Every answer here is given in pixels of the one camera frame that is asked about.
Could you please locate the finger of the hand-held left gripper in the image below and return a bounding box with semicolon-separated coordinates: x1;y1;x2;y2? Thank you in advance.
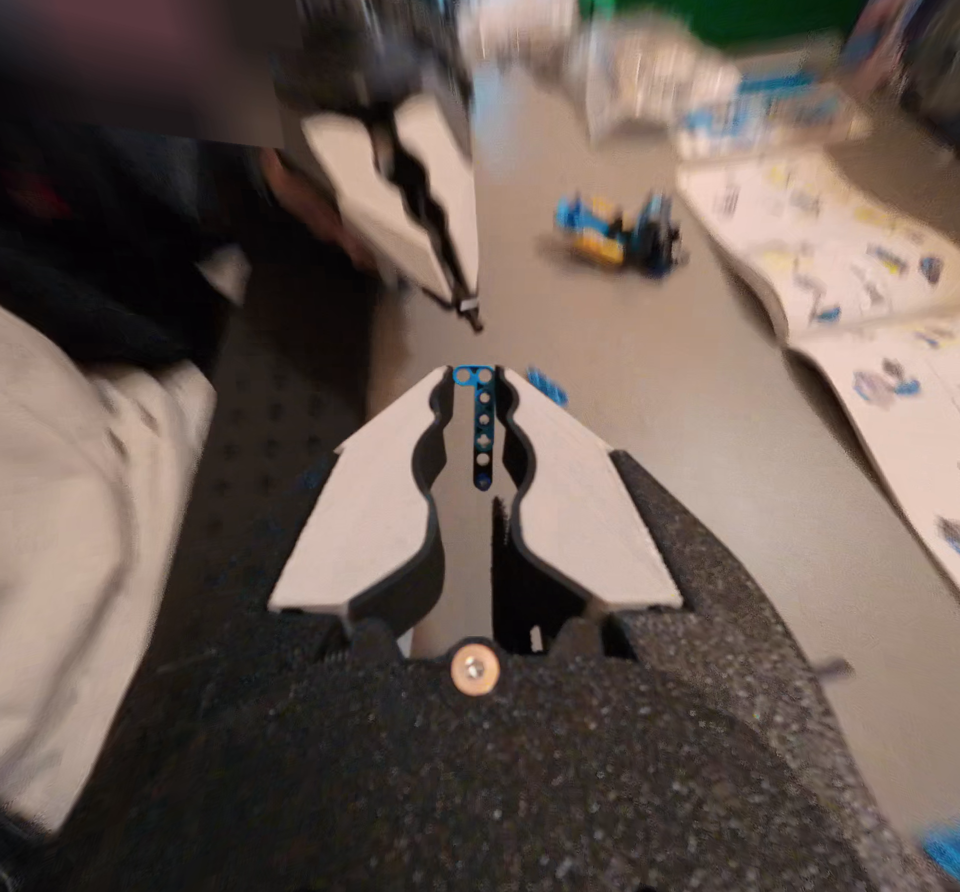
300;111;460;308
396;92;483;295

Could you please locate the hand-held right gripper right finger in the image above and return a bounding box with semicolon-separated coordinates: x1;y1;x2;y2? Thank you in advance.
491;366;685;657

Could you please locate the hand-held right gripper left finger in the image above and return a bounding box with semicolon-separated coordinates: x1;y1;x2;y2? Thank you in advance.
267;366;456;640

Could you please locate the blue L-shaped brick beam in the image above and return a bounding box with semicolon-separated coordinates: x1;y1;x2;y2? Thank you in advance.
452;364;498;493
525;365;572;408

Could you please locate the person's left forearm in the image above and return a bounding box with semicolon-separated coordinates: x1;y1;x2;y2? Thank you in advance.
0;120;303;370

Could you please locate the grey desk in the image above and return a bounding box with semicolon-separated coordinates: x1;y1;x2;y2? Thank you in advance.
363;60;960;863

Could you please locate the person's left hand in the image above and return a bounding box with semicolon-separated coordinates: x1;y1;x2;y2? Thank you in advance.
258;153;375;272

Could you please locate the black perforated panel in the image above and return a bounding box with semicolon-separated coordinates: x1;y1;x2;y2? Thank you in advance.
157;255;378;683

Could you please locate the blue yellow toy vehicle assembly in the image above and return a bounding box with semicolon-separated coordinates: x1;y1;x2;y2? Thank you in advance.
553;189;686;279

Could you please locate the clear plastic bag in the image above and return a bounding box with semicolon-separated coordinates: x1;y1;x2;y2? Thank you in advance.
566;17;741;145

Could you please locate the white shirt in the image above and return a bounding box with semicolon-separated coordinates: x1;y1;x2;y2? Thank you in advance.
0;307;219;835

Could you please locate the blue sticker sheet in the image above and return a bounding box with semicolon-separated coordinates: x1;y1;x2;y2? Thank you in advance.
675;69;873;160

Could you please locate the open instruction booklet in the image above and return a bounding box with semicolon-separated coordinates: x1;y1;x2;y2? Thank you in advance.
675;148;960;595

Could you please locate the pile of small brick pieces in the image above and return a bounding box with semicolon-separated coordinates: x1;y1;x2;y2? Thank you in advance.
918;825;960;880

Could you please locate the dark denim garment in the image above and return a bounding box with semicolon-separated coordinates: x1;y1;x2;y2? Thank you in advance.
0;810;33;892

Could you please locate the dark blue toy kit box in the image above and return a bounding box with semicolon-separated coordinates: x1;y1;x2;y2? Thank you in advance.
840;0;960;100

